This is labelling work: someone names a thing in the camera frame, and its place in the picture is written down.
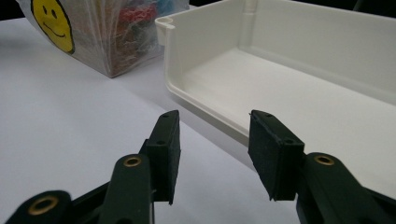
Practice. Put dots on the clear plastic smiley bag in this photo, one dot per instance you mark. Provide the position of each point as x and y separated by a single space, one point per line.
90 40

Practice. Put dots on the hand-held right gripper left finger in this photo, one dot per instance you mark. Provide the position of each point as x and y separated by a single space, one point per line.
165 155

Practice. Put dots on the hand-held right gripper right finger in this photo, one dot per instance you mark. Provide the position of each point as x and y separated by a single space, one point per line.
274 161

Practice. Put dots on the white plastic bin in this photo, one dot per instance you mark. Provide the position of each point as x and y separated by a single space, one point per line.
280 71

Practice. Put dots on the white table cover sheet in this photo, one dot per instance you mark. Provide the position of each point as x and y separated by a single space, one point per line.
62 124

